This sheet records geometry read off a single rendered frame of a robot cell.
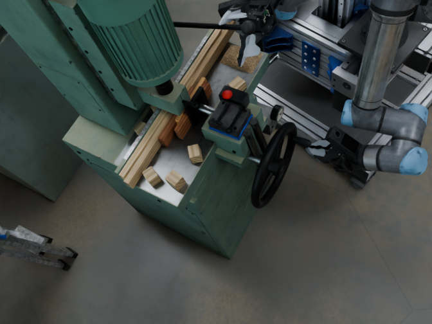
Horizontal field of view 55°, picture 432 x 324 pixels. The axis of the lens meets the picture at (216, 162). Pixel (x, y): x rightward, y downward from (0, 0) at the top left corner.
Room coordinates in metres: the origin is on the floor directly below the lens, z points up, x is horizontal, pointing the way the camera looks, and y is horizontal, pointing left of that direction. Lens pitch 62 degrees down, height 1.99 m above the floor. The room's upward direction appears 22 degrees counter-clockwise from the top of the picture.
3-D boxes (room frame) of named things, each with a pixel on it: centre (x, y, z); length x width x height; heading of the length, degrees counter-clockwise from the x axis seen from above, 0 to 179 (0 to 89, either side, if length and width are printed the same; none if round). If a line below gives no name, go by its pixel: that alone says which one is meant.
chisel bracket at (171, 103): (0.81, 0.07, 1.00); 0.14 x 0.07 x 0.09; 41
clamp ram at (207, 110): (0.73, -0.03, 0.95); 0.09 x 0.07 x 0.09; 131
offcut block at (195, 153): (0.62, 0.05, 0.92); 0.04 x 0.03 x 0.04; 171
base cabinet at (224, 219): (0.88, 0.14, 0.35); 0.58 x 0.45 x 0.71; 41
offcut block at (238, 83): (0.80, -0.16, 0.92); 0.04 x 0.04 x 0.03; 22
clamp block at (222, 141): (0.66, -0.09, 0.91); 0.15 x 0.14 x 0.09; 131
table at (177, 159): (0.73, -0.04, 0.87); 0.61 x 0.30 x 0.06; 131
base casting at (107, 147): (0.88, 0.14, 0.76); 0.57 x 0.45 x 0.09; 41
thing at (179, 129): (0.76, 0.00, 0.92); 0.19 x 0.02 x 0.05; 131
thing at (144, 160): (0.83, 0.01, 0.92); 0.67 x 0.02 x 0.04; 131
